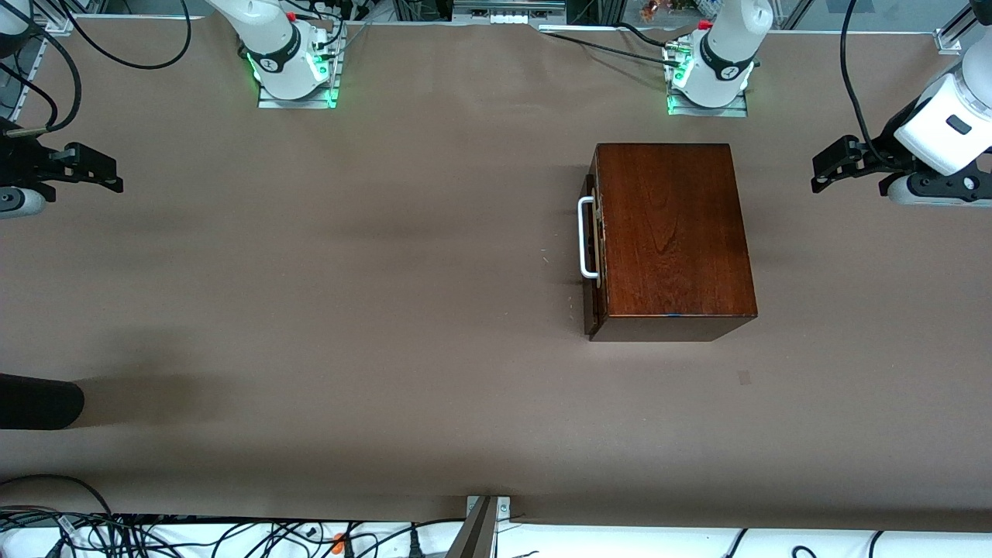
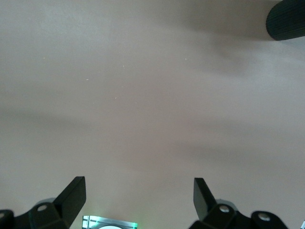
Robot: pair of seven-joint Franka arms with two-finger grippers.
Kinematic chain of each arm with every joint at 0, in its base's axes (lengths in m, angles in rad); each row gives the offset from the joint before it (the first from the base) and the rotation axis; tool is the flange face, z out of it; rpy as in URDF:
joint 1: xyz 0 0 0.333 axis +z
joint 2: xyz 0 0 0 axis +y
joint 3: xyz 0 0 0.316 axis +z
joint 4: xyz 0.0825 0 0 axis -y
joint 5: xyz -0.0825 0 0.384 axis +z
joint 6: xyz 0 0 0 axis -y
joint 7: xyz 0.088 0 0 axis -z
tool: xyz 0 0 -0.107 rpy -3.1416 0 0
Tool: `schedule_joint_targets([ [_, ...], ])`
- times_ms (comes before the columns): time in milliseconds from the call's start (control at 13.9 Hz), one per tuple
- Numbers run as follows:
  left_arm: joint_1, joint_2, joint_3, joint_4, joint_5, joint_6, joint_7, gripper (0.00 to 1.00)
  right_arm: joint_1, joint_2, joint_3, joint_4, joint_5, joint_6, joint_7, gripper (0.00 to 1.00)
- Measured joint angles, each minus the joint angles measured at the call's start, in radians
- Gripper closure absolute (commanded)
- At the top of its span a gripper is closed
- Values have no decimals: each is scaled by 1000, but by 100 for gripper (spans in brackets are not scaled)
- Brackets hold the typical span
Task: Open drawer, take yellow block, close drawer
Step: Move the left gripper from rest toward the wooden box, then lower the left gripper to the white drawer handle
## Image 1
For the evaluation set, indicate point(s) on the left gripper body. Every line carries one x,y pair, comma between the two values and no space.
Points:
889,147

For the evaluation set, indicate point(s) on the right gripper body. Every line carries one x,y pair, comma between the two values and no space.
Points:
17,163

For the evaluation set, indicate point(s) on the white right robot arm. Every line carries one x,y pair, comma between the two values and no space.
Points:
271,46

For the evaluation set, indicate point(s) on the dark brown wooden cabinet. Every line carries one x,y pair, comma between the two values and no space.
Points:
674,232

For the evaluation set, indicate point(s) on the black padded cylinder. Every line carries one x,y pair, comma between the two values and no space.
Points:
39,403

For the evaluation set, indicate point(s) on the colourful small objects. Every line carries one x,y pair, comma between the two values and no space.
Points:
659,9

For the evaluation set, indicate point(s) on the grey box with white plugs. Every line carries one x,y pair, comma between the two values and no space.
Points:
508,8

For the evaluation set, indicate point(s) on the aluminium frame profile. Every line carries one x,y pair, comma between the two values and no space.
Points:
957,31
31,70

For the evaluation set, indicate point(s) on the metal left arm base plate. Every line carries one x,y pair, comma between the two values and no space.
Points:
709,111

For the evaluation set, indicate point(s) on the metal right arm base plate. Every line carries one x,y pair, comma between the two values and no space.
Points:
298,102

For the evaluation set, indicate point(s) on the grey aluminium bracket beam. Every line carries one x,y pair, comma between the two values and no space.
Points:
474,535

